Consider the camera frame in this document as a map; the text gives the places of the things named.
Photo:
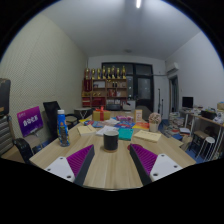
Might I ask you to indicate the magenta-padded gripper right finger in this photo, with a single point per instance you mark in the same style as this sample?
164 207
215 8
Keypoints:
145 160

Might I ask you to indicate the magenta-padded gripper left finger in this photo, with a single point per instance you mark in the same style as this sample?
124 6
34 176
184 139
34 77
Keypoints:
78 161

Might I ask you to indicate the blue white-capped drink bottle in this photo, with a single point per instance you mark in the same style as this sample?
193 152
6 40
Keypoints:
63 130

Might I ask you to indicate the flat round red coaster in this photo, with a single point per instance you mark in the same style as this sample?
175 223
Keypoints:
129 147

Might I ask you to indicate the tan paper book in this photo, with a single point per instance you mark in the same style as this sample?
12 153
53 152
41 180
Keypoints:
147 136

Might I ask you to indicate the teal book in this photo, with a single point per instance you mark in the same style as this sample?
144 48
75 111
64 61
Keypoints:
125 134

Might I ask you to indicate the cream notepad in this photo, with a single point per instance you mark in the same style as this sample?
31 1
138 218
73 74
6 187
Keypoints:
86 130

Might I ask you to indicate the orange book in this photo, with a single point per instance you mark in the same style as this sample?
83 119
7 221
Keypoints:
141 126

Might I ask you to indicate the black mug white inside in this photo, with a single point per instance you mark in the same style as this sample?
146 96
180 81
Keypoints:
110 141

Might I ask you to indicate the blue book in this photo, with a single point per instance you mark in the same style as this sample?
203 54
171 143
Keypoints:
125 124

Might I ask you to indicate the potted pink flower bunch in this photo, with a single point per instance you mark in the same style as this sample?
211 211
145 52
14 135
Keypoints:
154 120

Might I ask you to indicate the colourful magazine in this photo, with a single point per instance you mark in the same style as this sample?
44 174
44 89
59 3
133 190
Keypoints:
95 124

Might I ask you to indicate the white paper sheet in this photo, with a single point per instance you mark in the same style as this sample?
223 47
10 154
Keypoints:
106 129

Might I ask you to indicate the orange upright carton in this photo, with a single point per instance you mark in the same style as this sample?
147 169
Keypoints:
138 115

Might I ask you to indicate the pink box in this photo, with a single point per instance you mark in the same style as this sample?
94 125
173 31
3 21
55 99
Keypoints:
124 118

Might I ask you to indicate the stack of books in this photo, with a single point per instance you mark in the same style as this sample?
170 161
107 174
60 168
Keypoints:
175 123

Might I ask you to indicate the small round table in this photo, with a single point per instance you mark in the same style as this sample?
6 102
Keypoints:
82 111

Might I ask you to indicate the yellow gift box red ribbon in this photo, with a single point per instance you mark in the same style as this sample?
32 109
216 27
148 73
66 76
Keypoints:
101 115

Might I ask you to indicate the black mesh office chair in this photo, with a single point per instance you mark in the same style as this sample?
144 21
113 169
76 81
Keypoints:
52 115

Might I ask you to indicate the purple sign board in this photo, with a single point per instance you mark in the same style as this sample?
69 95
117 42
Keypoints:
30 120

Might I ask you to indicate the white round stool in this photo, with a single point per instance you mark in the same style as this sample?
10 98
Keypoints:
208 141

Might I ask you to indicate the black computer monitor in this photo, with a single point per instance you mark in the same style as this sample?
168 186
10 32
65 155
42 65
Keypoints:
187 101

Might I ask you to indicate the dark glass door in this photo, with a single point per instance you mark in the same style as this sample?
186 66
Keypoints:
143 86

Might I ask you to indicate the wooden side desk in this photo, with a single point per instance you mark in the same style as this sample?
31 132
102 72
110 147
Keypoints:
208 121

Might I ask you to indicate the wooden shelf unit with trophies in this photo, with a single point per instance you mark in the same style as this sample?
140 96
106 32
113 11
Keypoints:
105 90

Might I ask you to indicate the white air conditioner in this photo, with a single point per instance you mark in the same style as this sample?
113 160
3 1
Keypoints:
172 68

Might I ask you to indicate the ceiling tube light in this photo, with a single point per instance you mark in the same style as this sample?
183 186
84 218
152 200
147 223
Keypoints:
138 3

